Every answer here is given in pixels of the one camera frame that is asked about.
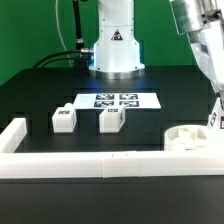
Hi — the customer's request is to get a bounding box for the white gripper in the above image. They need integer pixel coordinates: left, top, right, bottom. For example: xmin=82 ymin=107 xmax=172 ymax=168
xmin=189 ymin=23 xmax=224 ymax=97

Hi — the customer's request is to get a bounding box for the white round stool seat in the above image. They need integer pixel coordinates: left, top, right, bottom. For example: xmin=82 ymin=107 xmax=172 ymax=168
xmin=164 ymin=125 xmax=224 ymax=151

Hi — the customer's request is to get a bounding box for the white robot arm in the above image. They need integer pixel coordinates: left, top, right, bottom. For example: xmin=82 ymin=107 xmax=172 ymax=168
xmin=89 ymin=0 xmax=224 ymax=96

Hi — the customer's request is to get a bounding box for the white fiducial marker sheet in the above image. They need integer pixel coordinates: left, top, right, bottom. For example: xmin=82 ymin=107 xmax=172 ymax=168
xmin=73 ymin=93 xmax=161 ymax=109

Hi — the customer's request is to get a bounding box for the white U-shaped obstacle fence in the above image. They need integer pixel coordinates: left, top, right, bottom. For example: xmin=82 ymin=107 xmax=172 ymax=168
xmin=0 ymin=118 xmax=224 ymax=179

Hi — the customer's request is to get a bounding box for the black cable lower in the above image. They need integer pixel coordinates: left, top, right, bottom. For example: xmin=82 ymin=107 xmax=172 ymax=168
xmin=39 ymin=55 xmax=94 ymax=69

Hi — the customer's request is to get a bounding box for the black cable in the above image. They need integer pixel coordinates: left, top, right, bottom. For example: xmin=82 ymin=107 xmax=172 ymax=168
xmin=32 ymin=50 xmax=94 ymax=70
xmin=39 ymin=55 xmax=94 ymax=69

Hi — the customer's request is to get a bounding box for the white thin cable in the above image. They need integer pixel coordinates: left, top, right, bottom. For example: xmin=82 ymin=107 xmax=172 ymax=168
xmin=55 ymin=0 xmax=73 ymax=68

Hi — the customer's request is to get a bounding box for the black cable upper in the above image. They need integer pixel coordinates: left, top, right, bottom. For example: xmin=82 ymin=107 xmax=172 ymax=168
xmin=32 ymin=50 xmax=94 ymax=70

